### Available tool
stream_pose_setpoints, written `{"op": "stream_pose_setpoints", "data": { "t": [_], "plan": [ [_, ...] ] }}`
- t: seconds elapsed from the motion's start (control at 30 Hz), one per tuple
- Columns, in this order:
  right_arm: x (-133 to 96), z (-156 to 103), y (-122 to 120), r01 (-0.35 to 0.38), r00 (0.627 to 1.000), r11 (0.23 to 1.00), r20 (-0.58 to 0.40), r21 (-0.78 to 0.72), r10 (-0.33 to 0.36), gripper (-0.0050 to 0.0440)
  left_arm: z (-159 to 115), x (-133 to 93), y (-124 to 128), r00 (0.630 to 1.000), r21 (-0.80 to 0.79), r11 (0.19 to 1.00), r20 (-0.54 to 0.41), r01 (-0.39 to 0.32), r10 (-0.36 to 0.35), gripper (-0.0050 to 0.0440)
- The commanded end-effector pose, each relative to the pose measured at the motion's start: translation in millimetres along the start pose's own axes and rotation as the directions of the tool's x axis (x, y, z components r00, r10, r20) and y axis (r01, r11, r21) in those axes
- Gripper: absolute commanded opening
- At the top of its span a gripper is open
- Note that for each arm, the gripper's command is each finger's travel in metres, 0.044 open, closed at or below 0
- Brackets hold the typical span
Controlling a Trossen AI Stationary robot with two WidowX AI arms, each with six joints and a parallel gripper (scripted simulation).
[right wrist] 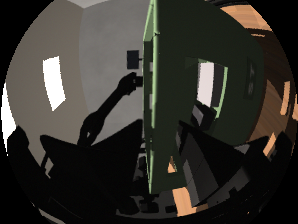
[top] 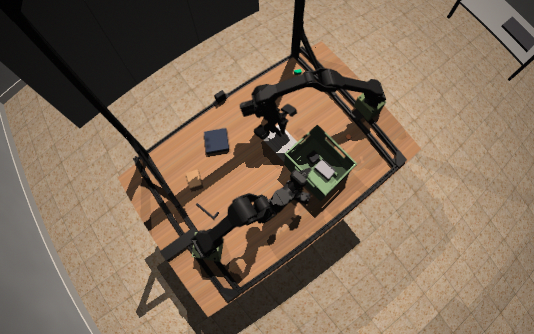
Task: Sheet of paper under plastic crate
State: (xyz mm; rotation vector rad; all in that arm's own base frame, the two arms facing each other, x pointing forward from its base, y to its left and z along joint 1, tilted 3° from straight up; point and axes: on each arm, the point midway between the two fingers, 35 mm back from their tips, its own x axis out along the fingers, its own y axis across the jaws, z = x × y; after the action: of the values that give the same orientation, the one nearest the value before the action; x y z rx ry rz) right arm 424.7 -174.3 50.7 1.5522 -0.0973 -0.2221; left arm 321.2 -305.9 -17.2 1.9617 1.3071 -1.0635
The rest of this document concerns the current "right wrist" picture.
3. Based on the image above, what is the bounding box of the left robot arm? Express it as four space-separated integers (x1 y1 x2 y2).
77 72 143 215

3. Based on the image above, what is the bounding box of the dark green plastic crate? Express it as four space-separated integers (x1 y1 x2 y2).
143 0 264 194

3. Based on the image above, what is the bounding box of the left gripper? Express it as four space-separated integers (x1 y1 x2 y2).
129 156 159 213

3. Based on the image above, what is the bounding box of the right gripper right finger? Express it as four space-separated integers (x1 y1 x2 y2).
176 120 269 208

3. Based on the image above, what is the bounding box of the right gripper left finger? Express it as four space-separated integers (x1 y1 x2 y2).
40 119 143 211

